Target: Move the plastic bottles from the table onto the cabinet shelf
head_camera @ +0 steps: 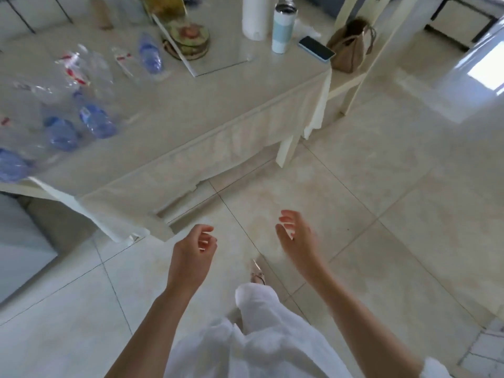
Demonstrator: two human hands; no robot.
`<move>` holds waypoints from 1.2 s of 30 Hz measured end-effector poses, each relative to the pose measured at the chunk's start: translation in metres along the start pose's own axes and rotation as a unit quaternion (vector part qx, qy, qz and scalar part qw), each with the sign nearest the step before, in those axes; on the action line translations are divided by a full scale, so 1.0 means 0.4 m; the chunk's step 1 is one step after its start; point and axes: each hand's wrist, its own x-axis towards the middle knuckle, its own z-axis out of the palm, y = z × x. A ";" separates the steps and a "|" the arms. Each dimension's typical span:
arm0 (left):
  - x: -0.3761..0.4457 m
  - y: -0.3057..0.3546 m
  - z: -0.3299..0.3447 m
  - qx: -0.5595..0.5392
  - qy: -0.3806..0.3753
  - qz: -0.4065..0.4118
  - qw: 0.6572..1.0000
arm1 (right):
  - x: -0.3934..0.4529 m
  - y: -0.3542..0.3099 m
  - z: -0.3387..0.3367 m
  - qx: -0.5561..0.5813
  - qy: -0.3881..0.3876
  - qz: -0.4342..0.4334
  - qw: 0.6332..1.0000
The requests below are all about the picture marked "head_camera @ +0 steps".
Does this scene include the cream tablecloth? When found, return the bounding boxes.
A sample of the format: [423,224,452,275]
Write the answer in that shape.
[0,0,334,243]

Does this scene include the pile of clear plastic bottles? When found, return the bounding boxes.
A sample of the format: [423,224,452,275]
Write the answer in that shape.
[0,32,166,184]

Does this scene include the person's white garment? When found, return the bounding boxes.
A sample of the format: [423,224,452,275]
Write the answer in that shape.
[163,282,450,378]

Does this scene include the brown bottle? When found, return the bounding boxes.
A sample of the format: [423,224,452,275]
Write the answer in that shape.
[89,0,114,31]

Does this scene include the person's right hand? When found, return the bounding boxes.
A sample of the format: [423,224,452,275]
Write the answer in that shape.
[274,209,328,282]

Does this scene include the person's left hand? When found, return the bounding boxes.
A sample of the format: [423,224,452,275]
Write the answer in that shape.
[167,224,218,296]

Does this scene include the black framed white cabinet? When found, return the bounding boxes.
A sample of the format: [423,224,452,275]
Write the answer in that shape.
[423,0,501,48]

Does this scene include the person's beige pointed shoe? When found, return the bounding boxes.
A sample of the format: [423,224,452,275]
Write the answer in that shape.
[250,258,267,287]

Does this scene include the grey patterned floor mat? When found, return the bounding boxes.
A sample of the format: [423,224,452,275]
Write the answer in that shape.
[458,316,504,378]

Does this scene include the yellow packet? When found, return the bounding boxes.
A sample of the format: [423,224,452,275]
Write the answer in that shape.
[139,0,186,24]

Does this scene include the brown drawstring bag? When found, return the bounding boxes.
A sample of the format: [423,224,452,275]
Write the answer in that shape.
[325,18,377,74]

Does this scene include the white and pale blue tumbler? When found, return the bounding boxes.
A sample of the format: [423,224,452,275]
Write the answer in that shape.
[271,1,299,55]

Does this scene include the cream wooden chair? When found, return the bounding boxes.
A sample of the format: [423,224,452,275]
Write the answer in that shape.
[326,0,412,117]

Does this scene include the clear plastic bag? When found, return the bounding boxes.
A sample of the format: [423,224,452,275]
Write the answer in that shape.
[295,19,324,40]

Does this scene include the person's right forearm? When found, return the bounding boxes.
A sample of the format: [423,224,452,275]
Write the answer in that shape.
[302,264,425,378]

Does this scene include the phone in blue case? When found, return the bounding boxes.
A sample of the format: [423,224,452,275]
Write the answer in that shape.
[297,35,336,62]

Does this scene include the white paper towel roll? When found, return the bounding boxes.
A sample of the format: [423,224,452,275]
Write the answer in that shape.
[241,0,280,41]

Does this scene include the person's left forearm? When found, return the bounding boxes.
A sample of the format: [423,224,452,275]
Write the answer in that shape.
[103,280,194,378]

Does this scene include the cream wooden table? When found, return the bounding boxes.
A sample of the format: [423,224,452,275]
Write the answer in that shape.
[0,130,303,237]

